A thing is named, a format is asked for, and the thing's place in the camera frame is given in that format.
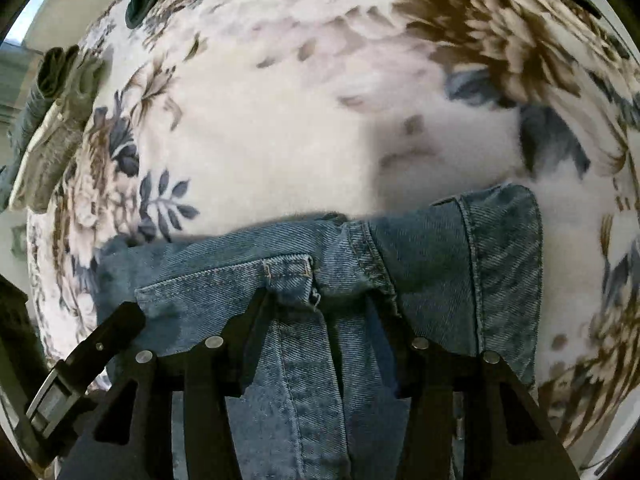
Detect folded olive grey clothes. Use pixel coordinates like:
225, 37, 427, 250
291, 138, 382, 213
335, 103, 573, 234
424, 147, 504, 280
1, 46, 103, 214

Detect white floral bed blanket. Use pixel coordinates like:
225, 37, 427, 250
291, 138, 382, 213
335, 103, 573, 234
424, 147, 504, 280
27, 0, 639, 477

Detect black leather belt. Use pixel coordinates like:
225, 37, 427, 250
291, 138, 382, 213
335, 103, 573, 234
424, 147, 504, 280
18, 302, 145, 468

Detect blue denim jeans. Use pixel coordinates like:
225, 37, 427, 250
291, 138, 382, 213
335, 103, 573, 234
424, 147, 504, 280
92, 184, 542, 479

